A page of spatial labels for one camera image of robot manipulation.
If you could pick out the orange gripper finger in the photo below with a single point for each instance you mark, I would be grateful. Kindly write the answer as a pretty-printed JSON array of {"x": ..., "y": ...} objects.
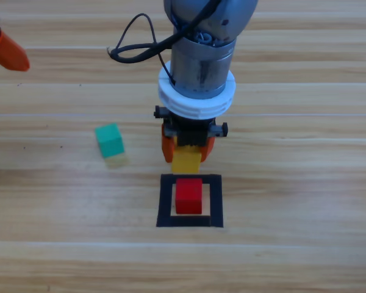
[
  {"x": 167, "y": 149},
  {"x": 9, "y": 55},
  {"x": 209, "y": 149}
]

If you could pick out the yellow wooden cube block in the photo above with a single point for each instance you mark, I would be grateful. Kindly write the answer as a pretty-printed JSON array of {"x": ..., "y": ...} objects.
[{"x": 186, "y": 163}]

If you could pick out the red wooden cube block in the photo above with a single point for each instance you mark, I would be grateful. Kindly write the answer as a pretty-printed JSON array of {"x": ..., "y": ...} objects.
[{"x": 187, "y": 198}]

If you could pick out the green wooden cube block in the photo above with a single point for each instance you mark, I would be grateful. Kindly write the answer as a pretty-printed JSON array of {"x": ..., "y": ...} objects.
[{"x": 109, "y": 142}]

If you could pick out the black tape square outline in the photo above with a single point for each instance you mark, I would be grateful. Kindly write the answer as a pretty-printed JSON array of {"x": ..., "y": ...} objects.
[{"x": 166, "y": 198}]

